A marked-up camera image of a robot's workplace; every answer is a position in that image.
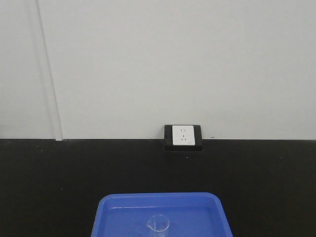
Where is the white wall power socket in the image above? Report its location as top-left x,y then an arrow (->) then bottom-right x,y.
172,125 -> 196,146

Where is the blue plastic tray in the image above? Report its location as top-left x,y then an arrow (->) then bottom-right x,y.
91,193 -> 233,237

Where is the clear glass beaker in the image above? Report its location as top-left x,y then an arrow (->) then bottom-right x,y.
146,214 -> 170,237

